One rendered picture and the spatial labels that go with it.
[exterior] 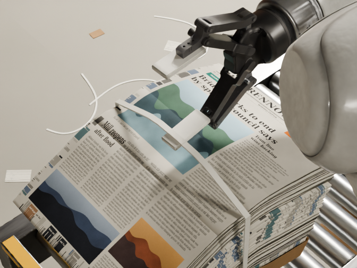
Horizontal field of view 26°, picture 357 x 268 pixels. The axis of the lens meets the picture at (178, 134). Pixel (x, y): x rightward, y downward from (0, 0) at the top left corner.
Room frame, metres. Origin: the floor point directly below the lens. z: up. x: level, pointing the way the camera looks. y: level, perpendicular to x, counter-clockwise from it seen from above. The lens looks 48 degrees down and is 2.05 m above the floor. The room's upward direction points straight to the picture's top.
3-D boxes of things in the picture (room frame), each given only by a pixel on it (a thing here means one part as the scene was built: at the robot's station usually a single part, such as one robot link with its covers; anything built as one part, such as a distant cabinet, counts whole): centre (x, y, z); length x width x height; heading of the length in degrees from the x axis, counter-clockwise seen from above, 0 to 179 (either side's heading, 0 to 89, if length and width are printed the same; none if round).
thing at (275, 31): (0.83, -0.10, 1.30); 0.09 x 0.07 x 0.08; 132
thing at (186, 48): (0.76, -0.02, 1.38); 0.05 x 0.01 x 0.03; 132
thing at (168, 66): (0.74, 0.00, 1.36); 0.07 x 0.03 x 0.01; 132
